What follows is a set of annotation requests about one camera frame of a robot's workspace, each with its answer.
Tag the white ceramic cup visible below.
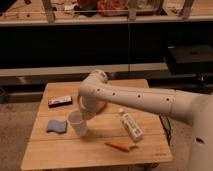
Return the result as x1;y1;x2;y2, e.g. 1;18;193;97
68;110;87;137

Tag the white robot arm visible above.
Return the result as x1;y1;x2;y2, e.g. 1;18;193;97
78;70;213;171

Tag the orange ceramic bowl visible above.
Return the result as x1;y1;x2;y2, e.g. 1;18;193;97
77;95;107;114

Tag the white plastic bottle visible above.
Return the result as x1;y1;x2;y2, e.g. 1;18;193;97
119;108;143;142

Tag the wooden table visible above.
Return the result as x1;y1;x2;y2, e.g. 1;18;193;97
21;82;172;171

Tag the orange toy carrot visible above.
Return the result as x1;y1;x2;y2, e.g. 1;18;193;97
105;141;137;152

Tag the blue sponge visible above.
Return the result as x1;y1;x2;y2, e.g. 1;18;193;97
46;120;67;134

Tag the black box on right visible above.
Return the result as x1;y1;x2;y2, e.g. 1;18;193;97
165;45;213;74

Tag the long wooden shelf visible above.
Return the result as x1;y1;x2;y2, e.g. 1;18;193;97
0;0;213;27

